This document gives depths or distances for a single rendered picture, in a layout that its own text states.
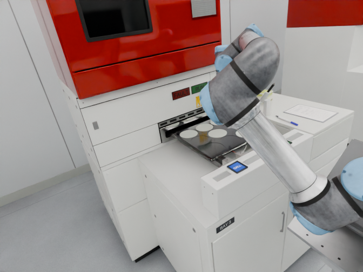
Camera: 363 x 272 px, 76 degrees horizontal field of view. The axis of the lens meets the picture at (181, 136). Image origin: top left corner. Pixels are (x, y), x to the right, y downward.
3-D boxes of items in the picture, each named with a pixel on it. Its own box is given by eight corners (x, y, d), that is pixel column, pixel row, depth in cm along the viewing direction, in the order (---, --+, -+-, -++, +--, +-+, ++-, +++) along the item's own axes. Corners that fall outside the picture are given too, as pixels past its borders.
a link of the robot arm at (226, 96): (375, 226, 57) (230, 58, 57) (318, 249, 64) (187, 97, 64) (358, 199, 68) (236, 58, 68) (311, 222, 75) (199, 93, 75)
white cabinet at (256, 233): (160, 253, 168) (136, 158, 131) (254, 193, 210) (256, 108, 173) (219, 344, 119) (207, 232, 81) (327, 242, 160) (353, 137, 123)
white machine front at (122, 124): (100, 169, 124) (75, 97, 106) (218, 121, 159) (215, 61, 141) (102, 172, 122) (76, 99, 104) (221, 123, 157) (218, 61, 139)
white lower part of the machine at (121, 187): (105, 210, 214) (76, 130, 177) (180, 173, 250) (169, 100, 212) (134, 270, 159) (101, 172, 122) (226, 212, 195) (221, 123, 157)
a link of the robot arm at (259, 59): (274, 28, 51) (248, 17, 94) (235, 64, 56) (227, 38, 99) (304, 66, 54) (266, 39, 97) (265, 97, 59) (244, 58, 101)
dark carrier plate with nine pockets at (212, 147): (173, 134, 134) (173, 133, 134) (219, 116, 149) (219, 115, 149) (212, 158, 107) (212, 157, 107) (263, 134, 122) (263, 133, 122)
